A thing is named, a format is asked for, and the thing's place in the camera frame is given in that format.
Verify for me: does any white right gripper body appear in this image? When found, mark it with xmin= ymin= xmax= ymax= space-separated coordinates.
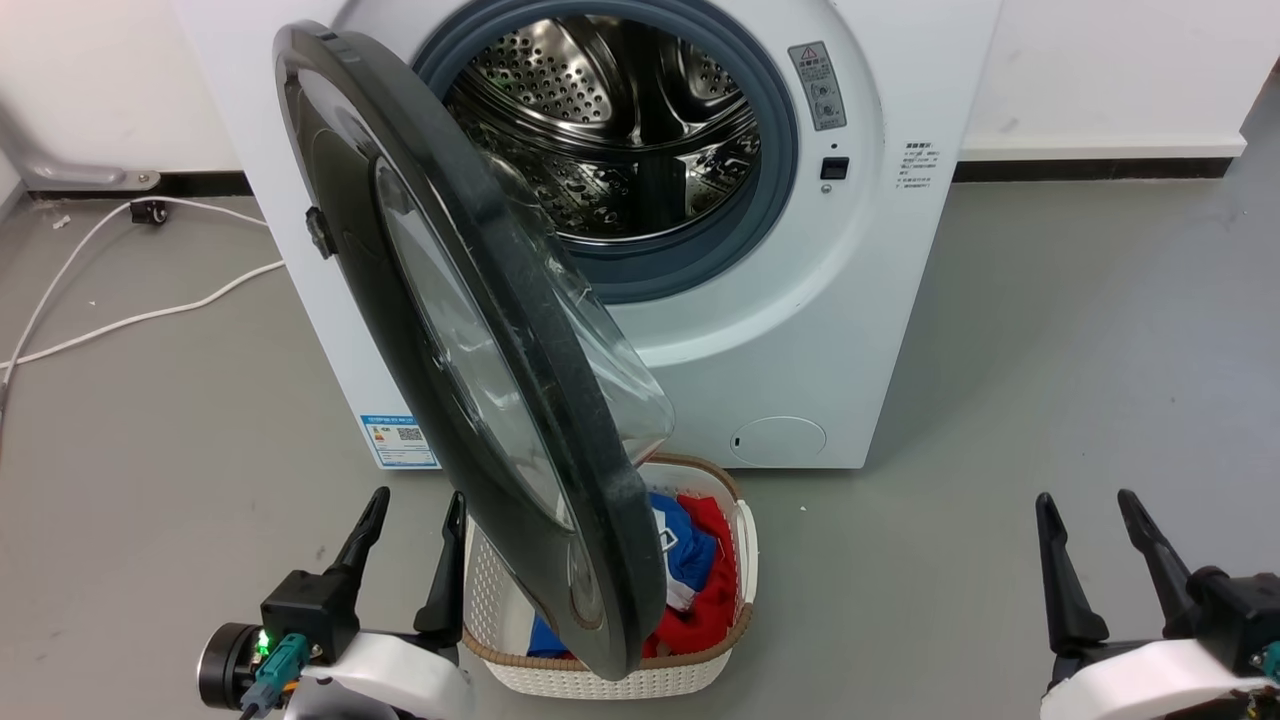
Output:
xmin=1039 ymin=638 xmax=1280 ymax=720

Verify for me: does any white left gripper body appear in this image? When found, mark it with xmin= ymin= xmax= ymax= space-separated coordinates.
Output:
xmin=284 ymin=630 xmax=477 ymax=720

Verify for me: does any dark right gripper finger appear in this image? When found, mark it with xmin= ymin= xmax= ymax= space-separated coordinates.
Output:
xmin=1034 ymin=492 xmax=1110 ymax=657
xmin=1117 ymin=489 xmax=1203 ymax=638

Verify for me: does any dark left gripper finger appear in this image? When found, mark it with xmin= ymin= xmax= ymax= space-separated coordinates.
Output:
xmin=324 ymin=486 xmax=392 ymax=601
xmin=413 ymin=490 xmax=468 ymax=665

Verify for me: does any dark grey round washer door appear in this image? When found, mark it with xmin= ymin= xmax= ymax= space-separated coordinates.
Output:
xmin=272 ymin=22 xmax=677 ymax=682

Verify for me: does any black door hinge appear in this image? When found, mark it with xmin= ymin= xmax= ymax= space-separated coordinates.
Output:
xmin=304 ymin=205 xmax=337 ymax=262

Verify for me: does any white front-load washing machine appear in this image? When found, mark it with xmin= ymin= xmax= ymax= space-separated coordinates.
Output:
xmin=170 ymin=0 xmax=1002 ymax=471

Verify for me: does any grey rubber door gasket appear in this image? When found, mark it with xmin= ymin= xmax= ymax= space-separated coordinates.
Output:
xmin=411 ymin=0 xmax=801 ymax=305

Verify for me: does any white woven laundry basket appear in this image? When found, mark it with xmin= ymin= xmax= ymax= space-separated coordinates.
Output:
xmin=461 ymin=452 xmax=760 ymax=700

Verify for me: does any blue white energy label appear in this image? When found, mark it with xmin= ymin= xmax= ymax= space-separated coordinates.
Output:
xmin=359 ymin=412 xmax=442 ymax=470

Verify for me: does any blue white garment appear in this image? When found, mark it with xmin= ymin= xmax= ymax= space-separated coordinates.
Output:
xmin=526 ymin=489 xmax=719 ymax=659

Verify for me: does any red garment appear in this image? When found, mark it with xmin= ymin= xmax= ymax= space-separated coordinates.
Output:
xmin=640 ymin=492 xmax=740 ymax=659

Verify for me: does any round white filter cover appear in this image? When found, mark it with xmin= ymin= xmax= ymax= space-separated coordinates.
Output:
xmin=729 ymin=415 xmax=828 ymax=467

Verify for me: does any grey drain pipe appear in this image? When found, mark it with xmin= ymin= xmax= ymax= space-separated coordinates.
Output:
xmin=0 ymin=98 xmax=162 ymax=193

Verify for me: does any stainless steel washer drum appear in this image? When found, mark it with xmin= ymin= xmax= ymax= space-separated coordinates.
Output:
xmin=444 ymin=14 xmax=764 ymax=247

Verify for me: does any grey warning sticker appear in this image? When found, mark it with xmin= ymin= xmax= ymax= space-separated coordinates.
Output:
xmin=788 ymin=41 xmax=848 ymax=133

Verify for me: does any teal left camera cable connector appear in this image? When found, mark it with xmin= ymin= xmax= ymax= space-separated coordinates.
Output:
xmin=238 ymin=632 xmax=309 ymax=720

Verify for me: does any long white floor cable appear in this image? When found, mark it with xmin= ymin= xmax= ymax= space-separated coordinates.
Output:
xmin=0 ymin=195 xmax=271 ymax=411

